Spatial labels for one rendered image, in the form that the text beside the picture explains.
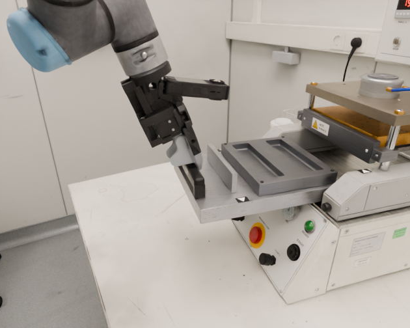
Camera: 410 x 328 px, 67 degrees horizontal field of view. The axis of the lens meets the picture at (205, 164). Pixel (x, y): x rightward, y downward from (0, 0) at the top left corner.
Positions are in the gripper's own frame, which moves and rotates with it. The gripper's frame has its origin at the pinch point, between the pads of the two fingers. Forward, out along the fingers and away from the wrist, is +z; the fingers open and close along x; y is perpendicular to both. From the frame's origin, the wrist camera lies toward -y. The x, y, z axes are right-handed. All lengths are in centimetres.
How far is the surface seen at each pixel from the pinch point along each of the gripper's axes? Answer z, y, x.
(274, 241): 22.7, -7.8, 6.0
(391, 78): -0.2, -41.9, 2.9
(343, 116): 6.3, -33.6, -1.9
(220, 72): 30, -52, -152
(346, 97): 0.8, -33.2, 0.4
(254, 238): 24.5, -4.7, 0.9
